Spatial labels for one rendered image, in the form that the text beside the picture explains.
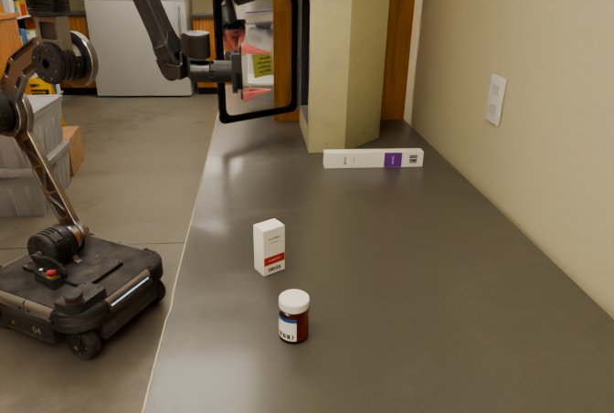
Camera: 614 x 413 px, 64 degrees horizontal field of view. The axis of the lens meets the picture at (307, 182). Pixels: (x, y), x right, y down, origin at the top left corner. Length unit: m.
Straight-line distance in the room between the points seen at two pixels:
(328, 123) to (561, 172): 0.68
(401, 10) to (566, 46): 0.87
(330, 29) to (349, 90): 0.18
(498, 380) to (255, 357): 0.33
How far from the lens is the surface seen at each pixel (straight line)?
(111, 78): 6.62
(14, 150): 3.42
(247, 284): 0.87
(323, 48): 1.42
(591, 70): 1.02
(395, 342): 0.77
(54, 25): 1.99
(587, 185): 1.01
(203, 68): 1.31
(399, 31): 1.85
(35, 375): 2.29
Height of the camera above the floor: 1.43
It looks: 23 degrees down
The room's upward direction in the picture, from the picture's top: 1 degrees clockwise
